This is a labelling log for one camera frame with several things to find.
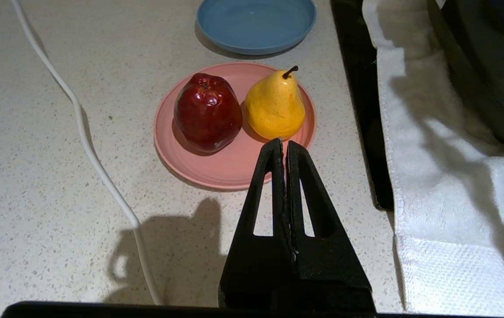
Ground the blue plate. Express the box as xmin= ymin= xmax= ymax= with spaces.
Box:
xmin=196 ymin=0 xmax=317 ymax=56

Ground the white cable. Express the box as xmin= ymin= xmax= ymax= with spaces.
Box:
xmin=11 ymin=0 xmax=165 ymax=306

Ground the dark red apple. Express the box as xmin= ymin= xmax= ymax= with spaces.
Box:
xmin=173 ymin=72 xmax=243 ymax=154

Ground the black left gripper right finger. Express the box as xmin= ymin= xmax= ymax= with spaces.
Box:
xmin=286 ymin=140 xmax=376 ymax=310

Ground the yellow pear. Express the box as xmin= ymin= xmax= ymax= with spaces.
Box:
xmin=245 ymin=65 xmax=306 ymax=141

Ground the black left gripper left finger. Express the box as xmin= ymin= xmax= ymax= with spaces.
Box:
xmin=218 ymin=137 xmax=297 ymax=309

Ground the white towel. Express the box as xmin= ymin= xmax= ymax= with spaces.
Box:
xmin=361 ymin=0 xmax=504 ymax=318

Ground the black rice cooker body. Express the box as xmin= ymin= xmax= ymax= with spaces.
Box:
xmin=426 ymin=0 xmax=504 ymax=154

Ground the long black flat bar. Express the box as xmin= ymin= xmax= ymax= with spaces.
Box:
xmin=330 ymin=0 xmax=395 ymax=212

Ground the pink plate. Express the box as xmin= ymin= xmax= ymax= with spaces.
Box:
xmin=154 ymin=62 xmax=317 ymax=191

